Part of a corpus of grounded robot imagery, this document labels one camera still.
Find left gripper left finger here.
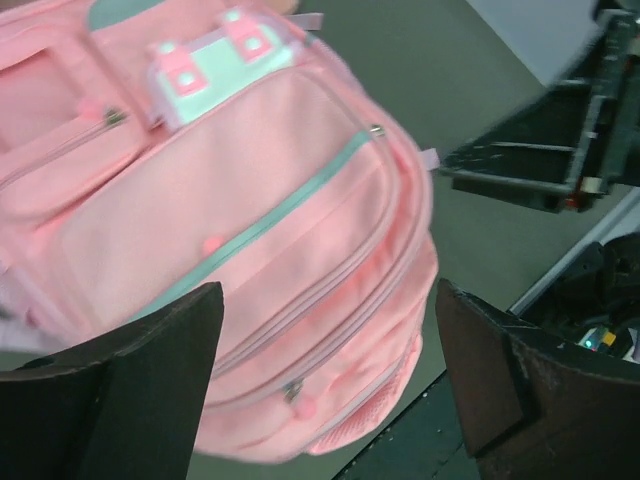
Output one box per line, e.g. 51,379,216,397
1,282,224,479

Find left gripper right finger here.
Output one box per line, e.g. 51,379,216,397
436,279,639,479

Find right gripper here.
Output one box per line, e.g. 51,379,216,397
439,1,639,213

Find pink student backpack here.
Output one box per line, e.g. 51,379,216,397
1,1,438,463

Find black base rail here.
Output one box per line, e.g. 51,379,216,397
334,373,480,480

